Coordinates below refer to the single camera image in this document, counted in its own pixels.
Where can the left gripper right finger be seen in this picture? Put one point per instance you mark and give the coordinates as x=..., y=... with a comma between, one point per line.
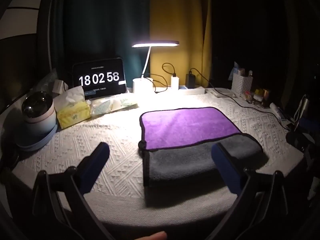
x=260, y=209

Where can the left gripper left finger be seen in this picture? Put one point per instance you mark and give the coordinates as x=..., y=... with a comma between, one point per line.
x=59, y=206

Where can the purple and grey towel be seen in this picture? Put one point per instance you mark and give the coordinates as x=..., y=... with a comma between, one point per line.
x=176, y=150

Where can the operator hand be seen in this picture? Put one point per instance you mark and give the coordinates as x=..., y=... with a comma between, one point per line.
x=157, y=236

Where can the white textured tablecloth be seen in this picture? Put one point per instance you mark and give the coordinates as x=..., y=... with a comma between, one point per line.
x=118, y=195

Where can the pastel pot with steel lid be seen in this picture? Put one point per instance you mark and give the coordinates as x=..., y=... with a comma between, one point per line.
x=39, y=122

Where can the yellow tissue pack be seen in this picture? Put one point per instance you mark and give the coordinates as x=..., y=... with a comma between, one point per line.
x=71, y=107

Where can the white tube bottle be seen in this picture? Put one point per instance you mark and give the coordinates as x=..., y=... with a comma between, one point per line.
x=277, y=112

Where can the leaf-patterned face towel pack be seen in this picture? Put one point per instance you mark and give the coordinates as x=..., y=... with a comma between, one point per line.
x=112, y=104

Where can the small yellow snack boxes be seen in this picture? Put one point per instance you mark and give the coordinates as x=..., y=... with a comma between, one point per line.
x=259, y=97

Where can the white perforated basket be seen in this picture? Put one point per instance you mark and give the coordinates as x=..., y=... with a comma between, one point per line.
x=241, y=84

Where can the white power strip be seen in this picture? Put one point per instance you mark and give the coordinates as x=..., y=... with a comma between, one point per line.
x=191, y=91

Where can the tablet showing clock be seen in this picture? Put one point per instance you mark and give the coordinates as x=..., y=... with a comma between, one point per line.
x=100, y=78

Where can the black power adapter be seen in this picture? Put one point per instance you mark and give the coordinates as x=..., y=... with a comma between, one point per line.
x=190, y=80

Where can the white desk lamp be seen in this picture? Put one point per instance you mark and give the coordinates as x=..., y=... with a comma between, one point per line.
x=144, y=84

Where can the white USB charger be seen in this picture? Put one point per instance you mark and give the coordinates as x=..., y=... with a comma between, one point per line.
x=174, y=82

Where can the dark teal curtain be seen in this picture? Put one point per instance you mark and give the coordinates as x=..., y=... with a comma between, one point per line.
x=82, y=31

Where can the yellow curtain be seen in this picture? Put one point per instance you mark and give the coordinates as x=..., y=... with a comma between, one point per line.
x=190, y=23

